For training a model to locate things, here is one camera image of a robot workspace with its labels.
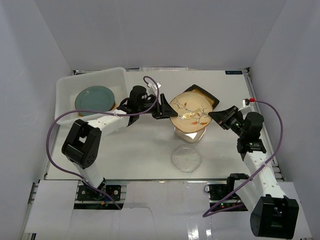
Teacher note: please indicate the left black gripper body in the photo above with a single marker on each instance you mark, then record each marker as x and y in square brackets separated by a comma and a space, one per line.
[159, 107]

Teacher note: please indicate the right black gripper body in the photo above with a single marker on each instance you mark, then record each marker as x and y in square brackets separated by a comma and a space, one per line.
[236, 124]

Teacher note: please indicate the cream bird pattern plate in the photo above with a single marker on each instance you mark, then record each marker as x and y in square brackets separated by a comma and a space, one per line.
[193, 112]

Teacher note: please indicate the beige square bowl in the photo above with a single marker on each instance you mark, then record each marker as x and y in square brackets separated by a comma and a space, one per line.
[192, 137]

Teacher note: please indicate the black and amber square plate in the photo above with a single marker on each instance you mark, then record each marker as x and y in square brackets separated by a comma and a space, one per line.
[208, 96]

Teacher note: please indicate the teal round plate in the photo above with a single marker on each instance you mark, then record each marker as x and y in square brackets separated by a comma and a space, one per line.
[95, 98]

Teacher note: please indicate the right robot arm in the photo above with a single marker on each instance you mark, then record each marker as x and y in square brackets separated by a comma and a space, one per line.
[272, 213]

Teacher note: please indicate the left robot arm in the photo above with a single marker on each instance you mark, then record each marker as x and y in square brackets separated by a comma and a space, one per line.
[82, 143]

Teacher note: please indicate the white plastic bin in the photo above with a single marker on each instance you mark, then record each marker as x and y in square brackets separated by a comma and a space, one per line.
[68, 88]

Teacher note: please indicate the blue label sticker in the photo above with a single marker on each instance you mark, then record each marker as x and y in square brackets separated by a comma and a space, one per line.
[233, 72]

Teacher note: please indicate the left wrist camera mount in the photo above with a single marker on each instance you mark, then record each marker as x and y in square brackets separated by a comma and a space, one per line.
[152, 88]

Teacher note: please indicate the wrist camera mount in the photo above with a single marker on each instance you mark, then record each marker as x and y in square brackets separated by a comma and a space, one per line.
[152, 88]
[247, 105]

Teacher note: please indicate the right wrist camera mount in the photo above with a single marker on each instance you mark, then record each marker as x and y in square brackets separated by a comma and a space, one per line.
[247, 105]

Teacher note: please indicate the aluminium table frame rail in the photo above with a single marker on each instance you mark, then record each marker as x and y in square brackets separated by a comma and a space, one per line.
[257, 106]

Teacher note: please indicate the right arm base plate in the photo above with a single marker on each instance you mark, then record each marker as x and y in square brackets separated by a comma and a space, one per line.
[216, 192]

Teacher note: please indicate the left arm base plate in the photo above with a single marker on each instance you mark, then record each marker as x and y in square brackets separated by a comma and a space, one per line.
[89, 199]

